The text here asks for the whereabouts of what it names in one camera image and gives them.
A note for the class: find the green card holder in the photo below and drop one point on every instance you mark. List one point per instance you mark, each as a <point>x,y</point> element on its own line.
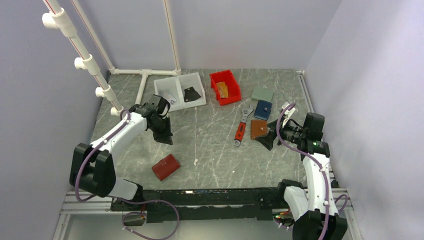
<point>262,94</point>

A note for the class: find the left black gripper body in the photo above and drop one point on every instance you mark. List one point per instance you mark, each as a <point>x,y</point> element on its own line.
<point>162,121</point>

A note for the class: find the red plastic bin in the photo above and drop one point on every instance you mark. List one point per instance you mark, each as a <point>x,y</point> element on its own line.
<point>233,87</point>

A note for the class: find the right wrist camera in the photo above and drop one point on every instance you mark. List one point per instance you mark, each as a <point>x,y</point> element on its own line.
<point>288,110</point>

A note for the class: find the red handled adjustable wrench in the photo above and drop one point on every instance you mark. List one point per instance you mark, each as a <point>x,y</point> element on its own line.
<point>242,125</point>

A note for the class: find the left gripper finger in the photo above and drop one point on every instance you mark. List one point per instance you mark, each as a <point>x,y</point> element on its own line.
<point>159,134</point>
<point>167,135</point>

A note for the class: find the brown card holder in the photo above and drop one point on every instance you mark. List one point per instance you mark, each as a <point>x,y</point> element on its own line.
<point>258,128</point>

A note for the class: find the white divided tray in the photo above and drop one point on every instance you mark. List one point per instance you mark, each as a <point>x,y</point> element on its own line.
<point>176,85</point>

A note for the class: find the blue card holder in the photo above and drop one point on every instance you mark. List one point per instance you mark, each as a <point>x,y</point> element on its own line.
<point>263,110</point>

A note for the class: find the cards in white tray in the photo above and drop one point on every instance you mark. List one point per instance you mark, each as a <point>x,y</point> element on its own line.
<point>169,97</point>

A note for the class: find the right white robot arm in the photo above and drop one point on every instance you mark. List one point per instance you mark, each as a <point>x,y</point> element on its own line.
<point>313,208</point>

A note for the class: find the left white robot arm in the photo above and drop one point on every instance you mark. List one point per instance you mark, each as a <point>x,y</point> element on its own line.
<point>93,170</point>

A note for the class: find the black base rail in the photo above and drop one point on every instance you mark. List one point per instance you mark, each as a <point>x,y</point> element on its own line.
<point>259,203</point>

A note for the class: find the white pvc pipe frame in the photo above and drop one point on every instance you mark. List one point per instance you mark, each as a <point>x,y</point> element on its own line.
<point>57,18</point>

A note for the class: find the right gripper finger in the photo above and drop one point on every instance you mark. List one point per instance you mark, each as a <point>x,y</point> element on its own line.
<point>267,140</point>
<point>272,126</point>

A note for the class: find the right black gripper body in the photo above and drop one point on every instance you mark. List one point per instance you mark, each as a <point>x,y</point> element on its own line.
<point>290,133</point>

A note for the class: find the red card holder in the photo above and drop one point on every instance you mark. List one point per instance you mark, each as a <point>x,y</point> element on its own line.
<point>165,167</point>

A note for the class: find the orange card in bin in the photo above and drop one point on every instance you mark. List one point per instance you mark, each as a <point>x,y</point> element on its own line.
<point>222,90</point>

